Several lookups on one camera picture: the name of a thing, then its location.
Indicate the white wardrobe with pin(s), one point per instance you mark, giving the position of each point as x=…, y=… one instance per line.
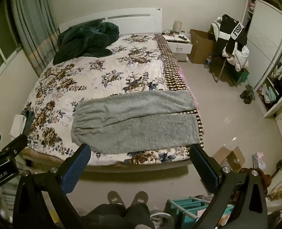
x=265, y=43

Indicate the person's legs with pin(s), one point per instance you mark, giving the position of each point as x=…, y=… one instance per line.
x=117, y=216

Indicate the pink bag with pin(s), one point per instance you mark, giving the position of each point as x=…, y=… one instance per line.
x=258, y=159

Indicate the grey fluffy pants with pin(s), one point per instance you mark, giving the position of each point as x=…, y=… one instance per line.
x=136, y=124

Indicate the teal bin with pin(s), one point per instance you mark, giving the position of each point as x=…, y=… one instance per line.
x=243, y=76

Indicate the chair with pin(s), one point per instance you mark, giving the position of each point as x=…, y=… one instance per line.
x=223, y=69

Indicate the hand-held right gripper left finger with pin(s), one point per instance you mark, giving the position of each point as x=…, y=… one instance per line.
x=76, y=169

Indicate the brown checked bed sheet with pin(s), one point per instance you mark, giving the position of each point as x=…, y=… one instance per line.
x=169, y=62

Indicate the floral blanket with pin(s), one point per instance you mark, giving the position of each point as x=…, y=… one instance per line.
x=83, y=76

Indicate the white nightstand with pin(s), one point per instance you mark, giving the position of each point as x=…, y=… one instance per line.
x=179, y=47

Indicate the beige table lamp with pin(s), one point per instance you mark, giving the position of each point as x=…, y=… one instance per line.
x=177, y=27

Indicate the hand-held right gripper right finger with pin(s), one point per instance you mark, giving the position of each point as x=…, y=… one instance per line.
x=204, y=169

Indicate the window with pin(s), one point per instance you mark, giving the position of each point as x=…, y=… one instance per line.
x=0, y=43

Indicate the plastic bottle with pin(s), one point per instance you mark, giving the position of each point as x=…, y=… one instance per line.
x=207, y=62

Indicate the teal rack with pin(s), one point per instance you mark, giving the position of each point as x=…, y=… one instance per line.
x=186, y=205

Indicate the large cardboard box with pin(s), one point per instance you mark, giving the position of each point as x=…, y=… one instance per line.
x=199, y=47

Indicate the dark remote control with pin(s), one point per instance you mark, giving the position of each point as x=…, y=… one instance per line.
x=182, y=37

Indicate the open small cardboard box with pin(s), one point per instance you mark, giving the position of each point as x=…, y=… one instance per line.
x=229, y=158

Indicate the white bed frame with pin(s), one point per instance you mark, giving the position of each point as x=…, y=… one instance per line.
x=131, y=14

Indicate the dark green shoes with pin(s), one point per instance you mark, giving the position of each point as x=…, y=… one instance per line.
x=247, y=94

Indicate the black and white jacket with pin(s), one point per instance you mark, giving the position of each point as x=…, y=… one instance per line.
x=234, y=33

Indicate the grey slipper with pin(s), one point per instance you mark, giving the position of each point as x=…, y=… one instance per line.
x=140, y=197
x=115, y=198

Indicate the grey-green curtain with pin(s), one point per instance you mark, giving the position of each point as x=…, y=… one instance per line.
x=33, y=28

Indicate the white cloth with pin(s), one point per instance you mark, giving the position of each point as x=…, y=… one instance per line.
x=18, y=125

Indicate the dark green duvet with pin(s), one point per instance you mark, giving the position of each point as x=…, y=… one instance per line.
x=83, y=40

